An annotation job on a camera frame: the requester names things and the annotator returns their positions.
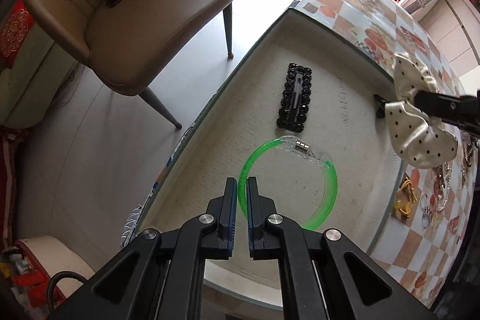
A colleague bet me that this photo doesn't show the clear crystal bead necklace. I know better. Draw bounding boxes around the clear crystal bead necklace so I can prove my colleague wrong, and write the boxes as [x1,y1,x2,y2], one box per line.
[430,161,457,215]

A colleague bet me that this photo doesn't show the checkered patterned tablecloth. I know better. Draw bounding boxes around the checkered patterned tablecloth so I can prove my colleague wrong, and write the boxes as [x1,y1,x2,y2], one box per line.
[293,0,478,306]

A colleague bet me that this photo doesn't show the small black claw clip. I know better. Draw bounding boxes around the small black claw clip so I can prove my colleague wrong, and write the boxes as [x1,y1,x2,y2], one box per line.
[373,94,388,119]

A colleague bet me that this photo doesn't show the green translucent bangle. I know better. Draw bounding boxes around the green translucent bangle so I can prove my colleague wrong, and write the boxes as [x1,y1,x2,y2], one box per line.
[238,135,338,231]

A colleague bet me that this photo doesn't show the red embroidered cushion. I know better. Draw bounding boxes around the red embroidered cushion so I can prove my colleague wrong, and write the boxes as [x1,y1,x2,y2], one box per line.
[1,0,34,71]

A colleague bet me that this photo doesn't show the yellow cord bracelet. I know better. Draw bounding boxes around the yellow cord bracelet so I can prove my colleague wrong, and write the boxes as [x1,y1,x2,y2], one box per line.
[392,175,419,218]

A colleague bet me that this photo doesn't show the cream polka dot scrunchie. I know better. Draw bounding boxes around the cream polka dot scrunchie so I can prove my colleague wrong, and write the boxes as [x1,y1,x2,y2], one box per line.
[385,53,458,169]

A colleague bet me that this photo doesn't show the grey shallow cardboard box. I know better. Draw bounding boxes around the grey shallow cardboard box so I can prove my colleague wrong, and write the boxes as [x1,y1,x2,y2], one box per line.
[127,8,404,306]

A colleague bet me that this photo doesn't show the black beaded hair clip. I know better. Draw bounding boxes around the black beaded hair clip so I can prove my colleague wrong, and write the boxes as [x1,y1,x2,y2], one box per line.
[277,62,312,133]

